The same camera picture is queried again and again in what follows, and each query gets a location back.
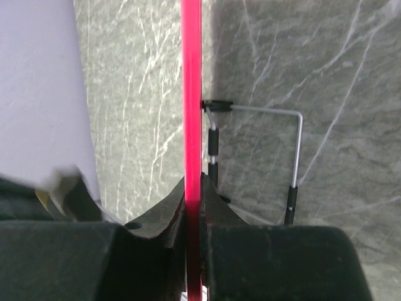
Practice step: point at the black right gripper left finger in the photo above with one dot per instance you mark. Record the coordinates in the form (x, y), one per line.
(43, 259)

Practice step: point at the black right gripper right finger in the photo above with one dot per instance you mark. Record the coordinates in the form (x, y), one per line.
(240, 261)

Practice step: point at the pink framed whiteboard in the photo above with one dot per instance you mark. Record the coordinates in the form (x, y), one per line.
(192, 126)

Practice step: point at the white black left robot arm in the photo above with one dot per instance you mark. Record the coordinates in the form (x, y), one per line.
(63, 196)

